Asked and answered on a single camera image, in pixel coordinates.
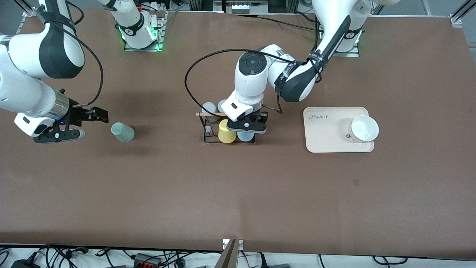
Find mint green cup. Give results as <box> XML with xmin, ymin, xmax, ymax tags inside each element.
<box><xmin>111</xmin><ymin>122</ymin><xmax>135</xmax><ymax>143</ymax></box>

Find yellow cup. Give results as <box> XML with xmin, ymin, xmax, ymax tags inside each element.
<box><xmin>218</xmin><ymin>119</ymin><xmax>237</xmax><ymax>144</ymax></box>

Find beige tray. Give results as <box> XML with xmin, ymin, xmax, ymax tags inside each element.
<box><xmin>303</xmin><ymin>107</ymin><xmax>374</xmax><ymax>153</ymax></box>

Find white bowl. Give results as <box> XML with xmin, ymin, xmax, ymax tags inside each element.
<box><xmin>348</xmin><ymin>115</ymin><xmax>380</xmax><ymax>143</ymax></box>

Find white power strip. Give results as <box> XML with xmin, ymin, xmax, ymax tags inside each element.
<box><xmin>225</xmin><ymin>0</ymin><xmax>268</xmax><ymax>15</ymax></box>

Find black plug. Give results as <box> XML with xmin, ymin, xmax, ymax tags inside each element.
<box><xmin>257</xmin><ymin>253</ymin><xmax>291</xmax><ymax>268</ymax></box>

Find black adapter red buttons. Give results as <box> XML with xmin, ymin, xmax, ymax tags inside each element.
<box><xmin>133</xmin><ymin>253</ymin><xmax>163</xmax><ymax>268</ymax></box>

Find black power brick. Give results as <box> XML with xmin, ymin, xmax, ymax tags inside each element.
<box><xmin>10</xmin><ymin>253</ymin><xmax>41</xmax><ymax>268</ymax></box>

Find black wire cup rack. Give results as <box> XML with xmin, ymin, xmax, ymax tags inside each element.
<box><xmin>196</xmin><ymin>111</ymin><xmax>257</xmax><ymax>144</ymax></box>

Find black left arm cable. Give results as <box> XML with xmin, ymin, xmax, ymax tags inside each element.
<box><xmin>184</xmin><ymin>48</ymin><xmax>322</xmax><ymax>115</ymax></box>

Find thin black cable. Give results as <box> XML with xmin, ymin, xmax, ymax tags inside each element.
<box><xmin>237</xmin><ymin>14</ymin><xmax>318</xmax><ymax>32</ymax></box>

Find aluminium rail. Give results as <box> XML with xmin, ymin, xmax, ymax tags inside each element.
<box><xmin>449</xmin><ymin>0</ymin><xmax>476</xmax><ymax>29</ymax></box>
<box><xmin>7</xmin><ymin>6</ymin><xmax>39</xmax><ymax>38</ymax></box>

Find thick black cable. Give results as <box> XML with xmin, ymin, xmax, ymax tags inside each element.
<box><xmin>295</xmin><ymin>11</ymin><xmax>317</xmax><ymax>23</ymax></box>

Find metal frame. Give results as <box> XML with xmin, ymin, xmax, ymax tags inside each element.
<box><xmin>188</xmin><ymin>0</ymin><xmax>299</xmax><ymax>15</ymax></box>

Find camera mount post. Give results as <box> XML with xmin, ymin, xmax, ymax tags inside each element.
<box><xmin>215</xmin><ymin>238</ymin><xmax>244</xmax><ymax>268</ymax></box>

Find looping black cable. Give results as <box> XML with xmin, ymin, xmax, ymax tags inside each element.
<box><xmin>373</xmin><ymin>256</ymin><xmax>408</xmax><ymax>266</ymax></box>

